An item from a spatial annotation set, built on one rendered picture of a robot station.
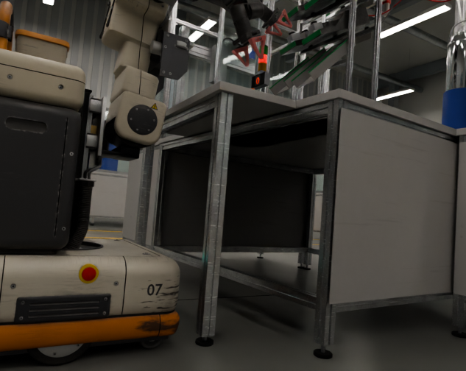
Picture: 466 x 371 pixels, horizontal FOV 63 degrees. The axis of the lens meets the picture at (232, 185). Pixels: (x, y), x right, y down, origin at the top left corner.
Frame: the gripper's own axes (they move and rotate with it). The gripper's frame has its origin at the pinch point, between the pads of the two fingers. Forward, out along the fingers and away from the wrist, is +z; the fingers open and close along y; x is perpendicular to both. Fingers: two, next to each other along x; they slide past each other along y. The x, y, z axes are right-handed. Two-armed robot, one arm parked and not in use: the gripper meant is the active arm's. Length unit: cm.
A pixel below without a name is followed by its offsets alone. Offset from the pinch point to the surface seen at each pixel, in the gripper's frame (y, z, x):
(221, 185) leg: -36, -1, 82
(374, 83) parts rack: -18.8, 42.3, 5.6
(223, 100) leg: -35, -15, 57
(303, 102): -36, 11, 41
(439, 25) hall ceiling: 599, 486, -670
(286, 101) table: -33, 6, 43
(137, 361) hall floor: -47, -1, 139
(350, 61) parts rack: -22.9, 25.3, 7.6
